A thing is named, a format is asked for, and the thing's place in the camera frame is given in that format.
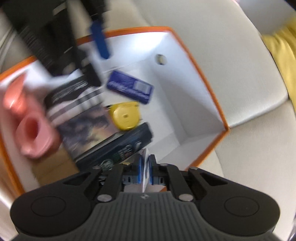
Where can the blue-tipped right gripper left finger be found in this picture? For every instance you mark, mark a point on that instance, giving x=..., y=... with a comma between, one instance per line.
x=119, y=176

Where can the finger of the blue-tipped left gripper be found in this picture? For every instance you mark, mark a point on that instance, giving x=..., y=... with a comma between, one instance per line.
x=99, y=38

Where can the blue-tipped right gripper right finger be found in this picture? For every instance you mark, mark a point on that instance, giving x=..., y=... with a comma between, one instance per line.
x=170, y=176

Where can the white toothpaste tube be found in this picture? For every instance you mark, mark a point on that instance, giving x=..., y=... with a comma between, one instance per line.
x=145, y=171

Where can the brown cardboard cube box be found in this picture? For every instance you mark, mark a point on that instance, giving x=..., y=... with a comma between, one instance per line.
x=53, y=168

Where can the brown illustrated book box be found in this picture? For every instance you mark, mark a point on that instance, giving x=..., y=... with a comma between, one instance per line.
x=86, y=131

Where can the yellow tape measure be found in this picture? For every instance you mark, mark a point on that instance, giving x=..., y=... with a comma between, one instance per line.
x=125, y=115

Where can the black zip case with stripes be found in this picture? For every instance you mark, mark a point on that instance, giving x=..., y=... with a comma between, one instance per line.
x=71, y=99

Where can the dark blue small box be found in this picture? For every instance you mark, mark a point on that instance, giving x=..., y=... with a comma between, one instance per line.
x=130, y=87

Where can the pink tape dispenser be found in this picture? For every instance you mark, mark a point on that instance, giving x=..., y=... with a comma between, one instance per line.
x=34, y=135

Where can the orange white storage box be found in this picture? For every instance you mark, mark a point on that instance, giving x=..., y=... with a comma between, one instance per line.
x=184, y=115

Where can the yellow pillow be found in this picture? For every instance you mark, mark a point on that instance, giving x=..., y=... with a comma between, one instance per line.
x=281, y=45

